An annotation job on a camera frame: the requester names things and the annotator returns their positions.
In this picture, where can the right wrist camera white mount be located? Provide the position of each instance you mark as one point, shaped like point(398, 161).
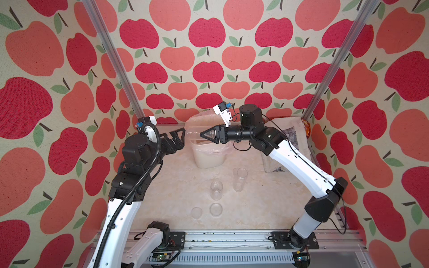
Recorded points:
point(223, 109)

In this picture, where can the orange snack packet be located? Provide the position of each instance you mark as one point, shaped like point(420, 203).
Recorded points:
point(307, 127)

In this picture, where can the right aluminium corner post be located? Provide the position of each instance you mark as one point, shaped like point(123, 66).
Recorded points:
point(363, 16)

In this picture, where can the tall clear jar of rosebuds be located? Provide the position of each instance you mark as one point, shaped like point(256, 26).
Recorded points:
point(240, 175)

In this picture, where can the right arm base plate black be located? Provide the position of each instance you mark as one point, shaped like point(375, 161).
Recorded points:
point(282, 240)

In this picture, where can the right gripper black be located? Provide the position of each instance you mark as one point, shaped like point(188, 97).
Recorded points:
point(220, 133)

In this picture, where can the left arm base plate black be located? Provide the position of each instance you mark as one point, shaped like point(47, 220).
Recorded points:
point(172, 241)

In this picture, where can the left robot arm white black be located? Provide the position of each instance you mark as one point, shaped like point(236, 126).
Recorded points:
point(142, 152)

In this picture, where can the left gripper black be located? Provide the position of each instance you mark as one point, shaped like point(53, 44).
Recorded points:
point(179, 143)

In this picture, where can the clear jar lid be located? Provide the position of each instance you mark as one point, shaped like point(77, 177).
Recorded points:
point(216, 209)
point(196, 213)

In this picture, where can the pink plastic bin liner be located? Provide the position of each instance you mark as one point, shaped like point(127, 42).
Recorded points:
point(203, 121)

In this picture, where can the aluminium corner post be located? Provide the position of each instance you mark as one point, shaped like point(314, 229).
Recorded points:
point(363, 16)
point(102, 30)

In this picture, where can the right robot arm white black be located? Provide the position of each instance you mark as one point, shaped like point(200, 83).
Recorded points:
point(326, 190)

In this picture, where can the left aluminium corner post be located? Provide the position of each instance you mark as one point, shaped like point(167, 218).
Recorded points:
point(102, 30)

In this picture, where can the aluminium front rail frame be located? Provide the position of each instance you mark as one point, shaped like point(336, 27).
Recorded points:
point(252, 247)

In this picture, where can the cream trash bin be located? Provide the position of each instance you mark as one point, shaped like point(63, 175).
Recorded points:
point(205, 162)

